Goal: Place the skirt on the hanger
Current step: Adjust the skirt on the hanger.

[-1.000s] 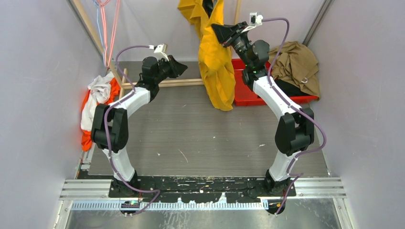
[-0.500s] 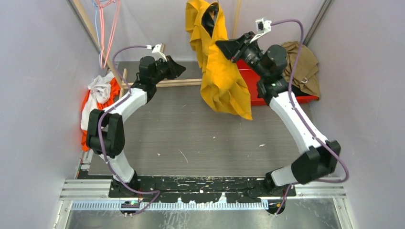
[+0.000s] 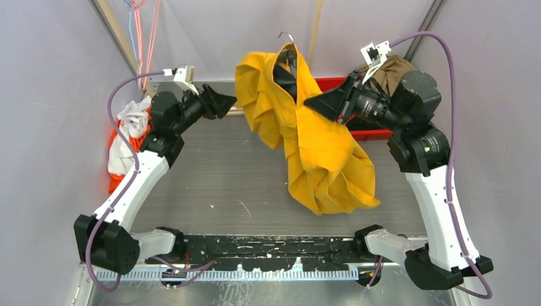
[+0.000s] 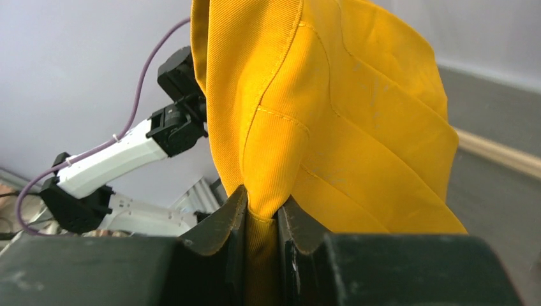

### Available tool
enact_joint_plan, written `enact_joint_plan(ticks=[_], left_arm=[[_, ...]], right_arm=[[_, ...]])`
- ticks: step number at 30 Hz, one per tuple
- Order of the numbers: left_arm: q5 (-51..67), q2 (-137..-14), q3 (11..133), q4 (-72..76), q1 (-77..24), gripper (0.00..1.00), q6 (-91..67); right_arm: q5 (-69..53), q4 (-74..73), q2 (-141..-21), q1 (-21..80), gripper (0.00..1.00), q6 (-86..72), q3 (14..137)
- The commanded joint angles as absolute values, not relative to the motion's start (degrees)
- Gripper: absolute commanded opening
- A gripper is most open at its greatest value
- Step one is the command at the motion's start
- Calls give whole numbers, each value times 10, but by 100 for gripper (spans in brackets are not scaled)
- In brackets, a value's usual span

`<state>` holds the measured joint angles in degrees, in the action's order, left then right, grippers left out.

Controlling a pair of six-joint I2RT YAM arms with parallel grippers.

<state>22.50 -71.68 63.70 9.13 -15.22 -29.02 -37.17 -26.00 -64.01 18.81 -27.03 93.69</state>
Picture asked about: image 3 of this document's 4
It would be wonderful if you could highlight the wooden clothes rack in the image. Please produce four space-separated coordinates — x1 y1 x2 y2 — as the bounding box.
94 1 323 95

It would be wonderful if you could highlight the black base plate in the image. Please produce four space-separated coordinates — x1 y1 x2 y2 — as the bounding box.
160 235 378 272

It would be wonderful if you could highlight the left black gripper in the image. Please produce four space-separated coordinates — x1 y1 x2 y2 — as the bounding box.
172 83 235 135

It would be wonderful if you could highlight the orange hanger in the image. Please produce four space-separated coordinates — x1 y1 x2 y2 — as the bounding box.
277 31 297 78

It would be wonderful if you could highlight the orange cloth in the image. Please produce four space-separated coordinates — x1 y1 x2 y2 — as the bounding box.
108 105 153 195

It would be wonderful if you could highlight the pink wire hanger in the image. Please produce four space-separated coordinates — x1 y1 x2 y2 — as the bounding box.
126 0 162 92

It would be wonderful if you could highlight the yellow pleated skirt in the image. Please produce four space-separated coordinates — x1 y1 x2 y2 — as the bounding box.
235 50 380 215

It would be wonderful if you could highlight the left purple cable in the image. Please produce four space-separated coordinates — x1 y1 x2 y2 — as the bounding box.
84 71 216 293

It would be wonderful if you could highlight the blue wire hanger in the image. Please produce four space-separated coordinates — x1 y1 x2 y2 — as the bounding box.
124 0 139 66

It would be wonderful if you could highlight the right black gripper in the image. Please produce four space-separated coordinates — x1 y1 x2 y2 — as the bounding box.
305 68 408 132

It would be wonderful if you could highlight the white cloth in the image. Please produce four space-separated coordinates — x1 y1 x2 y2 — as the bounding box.
107 96 152 176

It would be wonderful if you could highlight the aluminium rail frame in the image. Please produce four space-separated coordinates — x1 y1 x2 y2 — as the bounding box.
70 238 472 306

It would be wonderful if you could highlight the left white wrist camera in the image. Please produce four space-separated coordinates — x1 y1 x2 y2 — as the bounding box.
163 65 200 96

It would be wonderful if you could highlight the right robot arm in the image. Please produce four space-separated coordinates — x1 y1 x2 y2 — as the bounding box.
304 71 494 290

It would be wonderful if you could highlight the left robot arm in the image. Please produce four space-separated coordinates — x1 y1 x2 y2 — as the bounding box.
74 84 237 275

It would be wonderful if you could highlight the tan brown garment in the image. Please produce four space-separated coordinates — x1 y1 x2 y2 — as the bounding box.
372 55 418 96

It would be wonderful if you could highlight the red plastic bin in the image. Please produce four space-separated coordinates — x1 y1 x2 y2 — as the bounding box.
315 77 392 141

